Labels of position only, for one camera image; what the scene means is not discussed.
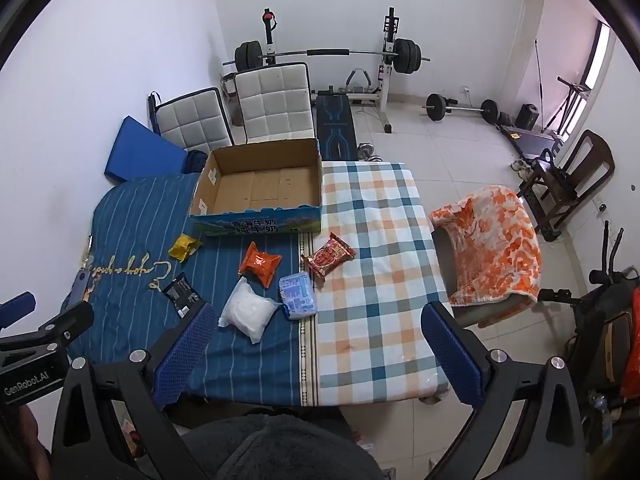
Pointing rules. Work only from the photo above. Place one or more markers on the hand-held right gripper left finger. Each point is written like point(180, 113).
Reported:
point(186, 350)

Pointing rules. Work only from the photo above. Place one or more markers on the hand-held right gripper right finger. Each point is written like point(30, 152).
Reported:
point(452, 355)

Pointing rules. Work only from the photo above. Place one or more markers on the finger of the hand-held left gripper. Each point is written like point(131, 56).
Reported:
point(17, 306)
point(70, 319)

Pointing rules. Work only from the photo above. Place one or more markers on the black snack packet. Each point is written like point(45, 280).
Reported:
point(181, 294)

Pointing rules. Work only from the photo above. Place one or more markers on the white plastic packet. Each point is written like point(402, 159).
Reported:
point(247, 312)

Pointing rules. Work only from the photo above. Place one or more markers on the yellow snack packet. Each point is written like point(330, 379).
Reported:
point(184, 248)

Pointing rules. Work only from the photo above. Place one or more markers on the orange snack packet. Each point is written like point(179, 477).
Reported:
point(260, 264)

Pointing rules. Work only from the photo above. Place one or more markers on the blue snack packet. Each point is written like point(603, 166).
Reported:
point(297, 295)

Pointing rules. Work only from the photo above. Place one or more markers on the red snack packet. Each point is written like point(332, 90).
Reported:
point(327, 257)

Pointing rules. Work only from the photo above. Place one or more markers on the cardboard box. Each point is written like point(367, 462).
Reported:
point(250, 185)

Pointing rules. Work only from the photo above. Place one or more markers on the blue phone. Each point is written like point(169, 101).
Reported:
point(80, 285)

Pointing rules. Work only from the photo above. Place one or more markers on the grey chair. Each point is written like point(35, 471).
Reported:
point(447, 265)

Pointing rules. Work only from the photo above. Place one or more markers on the blue striped blanket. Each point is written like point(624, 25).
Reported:
point(140, 220)

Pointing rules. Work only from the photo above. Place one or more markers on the orange floral cushion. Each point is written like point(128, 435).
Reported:
point(500, 240)

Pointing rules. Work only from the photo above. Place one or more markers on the person's dark fleece clothing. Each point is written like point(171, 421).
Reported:
point(280, 450)

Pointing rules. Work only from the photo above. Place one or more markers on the plaid bed sheet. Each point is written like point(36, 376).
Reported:
point(375, 240)

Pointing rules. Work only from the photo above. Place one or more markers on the black exercise bike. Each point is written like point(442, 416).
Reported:
point(600, 310)

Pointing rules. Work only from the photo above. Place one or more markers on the clear water bottle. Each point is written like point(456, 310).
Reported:
point(601, 415)

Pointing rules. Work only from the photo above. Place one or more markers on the orange bag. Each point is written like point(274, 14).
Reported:
point(632, 355)

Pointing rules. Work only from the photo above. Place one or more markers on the blue foam cushion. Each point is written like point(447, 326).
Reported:
point(140, 150)

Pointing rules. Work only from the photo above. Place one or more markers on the dark blue dotted cloth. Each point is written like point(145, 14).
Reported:
point(195, 162)

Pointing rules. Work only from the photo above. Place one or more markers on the white shoe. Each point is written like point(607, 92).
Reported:
point(525, 172)
point(516, 164)

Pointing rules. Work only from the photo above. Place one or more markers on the black treadmill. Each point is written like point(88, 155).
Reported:
point(530, 142)

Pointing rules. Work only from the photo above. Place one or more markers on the white quilted chair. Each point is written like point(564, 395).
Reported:
point(272, 100)
point(195, 117)

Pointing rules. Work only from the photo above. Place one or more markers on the black weight plate stack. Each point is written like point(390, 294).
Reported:
point(503, 119)

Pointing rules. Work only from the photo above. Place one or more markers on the dark wooden chair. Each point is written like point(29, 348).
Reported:
point(595, 160)

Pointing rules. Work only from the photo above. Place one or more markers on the short barbell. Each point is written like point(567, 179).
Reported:
point(462, 108)

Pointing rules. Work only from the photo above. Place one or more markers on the black speaker box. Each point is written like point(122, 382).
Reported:
point(526, 116)

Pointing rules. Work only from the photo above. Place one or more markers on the black weight bench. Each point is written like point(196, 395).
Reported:
point(335, 130)

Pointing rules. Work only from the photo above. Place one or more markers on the white barbell rack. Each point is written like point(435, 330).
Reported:
point(387, 85)

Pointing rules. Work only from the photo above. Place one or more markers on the thin black pole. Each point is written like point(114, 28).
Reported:
point(538, 70)

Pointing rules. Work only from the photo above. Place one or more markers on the window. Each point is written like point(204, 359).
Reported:
point(595, 70)

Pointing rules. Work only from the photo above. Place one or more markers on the long barbell with black plates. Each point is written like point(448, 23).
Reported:
point(325, 52)

